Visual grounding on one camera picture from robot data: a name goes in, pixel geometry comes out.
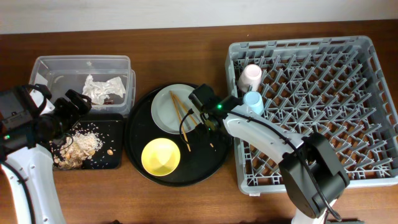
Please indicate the yellow bowl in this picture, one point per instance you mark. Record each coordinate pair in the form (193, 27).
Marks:
(160, 157)

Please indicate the clear plastic bin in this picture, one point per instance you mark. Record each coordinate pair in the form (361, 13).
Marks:
(65, 72)

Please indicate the wooden chopstick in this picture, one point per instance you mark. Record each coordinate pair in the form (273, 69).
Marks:
(179, 119)
(192, 118)

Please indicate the grey dishwasher rack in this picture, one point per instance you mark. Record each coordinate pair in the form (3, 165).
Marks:
(334, 86)

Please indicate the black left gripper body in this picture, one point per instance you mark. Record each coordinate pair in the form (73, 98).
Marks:
(66, 106)

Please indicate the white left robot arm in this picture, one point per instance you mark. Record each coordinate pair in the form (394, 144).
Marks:
(29, 170)

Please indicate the white napkin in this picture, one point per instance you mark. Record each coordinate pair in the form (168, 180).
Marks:
(101, 91)

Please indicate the food scraps and rice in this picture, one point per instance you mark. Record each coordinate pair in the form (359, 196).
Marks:
(87, 146)

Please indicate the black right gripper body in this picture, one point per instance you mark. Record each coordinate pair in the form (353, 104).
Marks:
(213, 132)

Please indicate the gold snack wrapper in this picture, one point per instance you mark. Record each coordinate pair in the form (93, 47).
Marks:
(108, 102)

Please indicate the black rectangular tray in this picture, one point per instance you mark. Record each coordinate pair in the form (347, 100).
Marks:
(116, 123)

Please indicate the pink cup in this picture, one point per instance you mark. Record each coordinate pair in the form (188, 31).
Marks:
(251, 76)

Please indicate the blue cup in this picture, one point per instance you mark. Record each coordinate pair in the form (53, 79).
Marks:
(254, 100)

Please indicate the white label on bin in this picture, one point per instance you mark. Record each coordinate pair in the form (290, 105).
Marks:
(39, 79)

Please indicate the round black tray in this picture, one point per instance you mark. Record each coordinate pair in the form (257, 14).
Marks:
(207, 154)

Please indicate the grey plate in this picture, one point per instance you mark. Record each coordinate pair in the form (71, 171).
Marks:
(163, 111)

